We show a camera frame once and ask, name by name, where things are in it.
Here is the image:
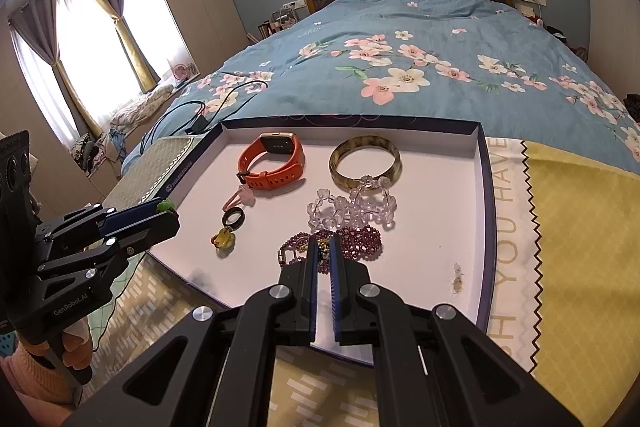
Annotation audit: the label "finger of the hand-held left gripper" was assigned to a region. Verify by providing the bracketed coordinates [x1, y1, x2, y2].
[37, 212, 181, 280]
[35, 199, 163, 249]

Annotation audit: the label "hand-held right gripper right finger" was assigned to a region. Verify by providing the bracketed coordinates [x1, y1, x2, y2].
[327, 234, 583, 427]

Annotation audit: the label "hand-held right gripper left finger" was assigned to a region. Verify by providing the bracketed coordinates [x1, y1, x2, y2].
[62, 234, 321, 427]

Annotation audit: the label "purple bead bracelet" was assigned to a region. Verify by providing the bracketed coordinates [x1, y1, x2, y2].
[278, 224, 385, 268]

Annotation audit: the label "yellow ring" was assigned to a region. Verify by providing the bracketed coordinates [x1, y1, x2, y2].
[210, 229, 238, 253]

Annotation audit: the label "pink hair clip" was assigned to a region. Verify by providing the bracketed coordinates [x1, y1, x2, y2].
[222, 186, 256, 212]

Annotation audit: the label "clear crystal bead bracelet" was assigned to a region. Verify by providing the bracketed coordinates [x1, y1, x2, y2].
[307, 175, 398, 230]

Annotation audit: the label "navy shallow box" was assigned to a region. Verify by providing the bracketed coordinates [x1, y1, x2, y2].
[145, 116, 498, 368]

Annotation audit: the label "orange smart watch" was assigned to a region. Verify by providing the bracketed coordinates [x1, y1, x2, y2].
[236, 132, 306, 194]

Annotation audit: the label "tortoiseshell bangle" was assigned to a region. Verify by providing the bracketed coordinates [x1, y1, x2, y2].
[328, 134, 402, 192]

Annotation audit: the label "person's left forearm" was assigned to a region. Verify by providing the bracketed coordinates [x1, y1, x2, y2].
[0, 339, 81, 413]

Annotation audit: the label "person's left hand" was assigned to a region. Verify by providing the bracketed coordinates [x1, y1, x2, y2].
[62, 322, 92, 369]

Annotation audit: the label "clothes on window seat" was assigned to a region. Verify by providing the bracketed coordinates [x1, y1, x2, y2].
[67, 132, 108, 175]

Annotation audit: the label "crumpled light bedding pile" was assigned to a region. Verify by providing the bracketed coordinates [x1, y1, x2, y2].
[110, 84, 173, 130]

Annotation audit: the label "small pink fan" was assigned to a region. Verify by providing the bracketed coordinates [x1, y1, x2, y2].
[170, 62, 198, 84]

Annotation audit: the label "nightstand with cosmetics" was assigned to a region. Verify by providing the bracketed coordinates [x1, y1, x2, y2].
[245, 4, 301, 42]

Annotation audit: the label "patchwork printed blanket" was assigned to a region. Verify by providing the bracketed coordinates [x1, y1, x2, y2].
[85, 134, 640, 427]

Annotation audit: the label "blue floral duvet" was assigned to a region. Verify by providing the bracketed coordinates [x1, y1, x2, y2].
[120, 0, 640, 188]

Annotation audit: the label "nightstand with dark items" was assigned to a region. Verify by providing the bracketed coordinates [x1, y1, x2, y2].
[515, 4, 591, 58]

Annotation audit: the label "black cable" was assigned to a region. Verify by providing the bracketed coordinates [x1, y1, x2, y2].
[140, 79, 271, 148]

